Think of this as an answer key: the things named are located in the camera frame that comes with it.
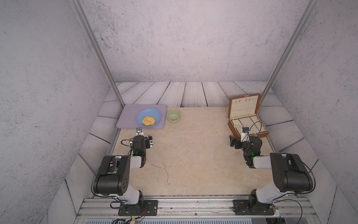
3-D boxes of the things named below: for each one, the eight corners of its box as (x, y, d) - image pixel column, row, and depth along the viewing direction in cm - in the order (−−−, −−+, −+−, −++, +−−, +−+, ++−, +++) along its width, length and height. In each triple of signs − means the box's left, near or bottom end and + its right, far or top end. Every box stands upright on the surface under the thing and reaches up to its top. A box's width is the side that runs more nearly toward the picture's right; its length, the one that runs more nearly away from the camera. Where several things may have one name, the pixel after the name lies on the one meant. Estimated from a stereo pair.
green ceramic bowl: (166, 123, 112) (166, 120, 109) (167, 113, 120) (167, 109, 116) (180, 123, 112) (180, 120, 109) (181, 113, 120) (181, 109, 116)
